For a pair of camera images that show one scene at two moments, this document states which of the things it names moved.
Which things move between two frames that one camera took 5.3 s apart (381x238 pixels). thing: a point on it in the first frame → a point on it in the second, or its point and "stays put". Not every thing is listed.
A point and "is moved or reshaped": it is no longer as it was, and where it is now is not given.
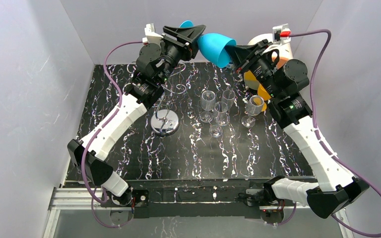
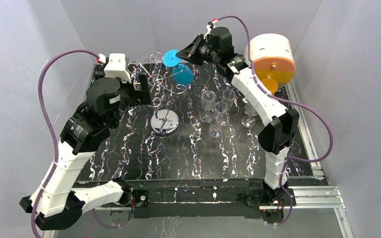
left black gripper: [180, 44] → [141, 88]
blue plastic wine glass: [212, 46] is moved or reshaped
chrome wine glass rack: [165, 121] stays put
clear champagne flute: [227, 96] stays put
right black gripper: [247, 60] → [197, 47]
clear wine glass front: [221, 119] stays put
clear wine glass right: [254, 107] stays put
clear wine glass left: [208, 99] stays put
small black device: [281, 33] → [208, 27]
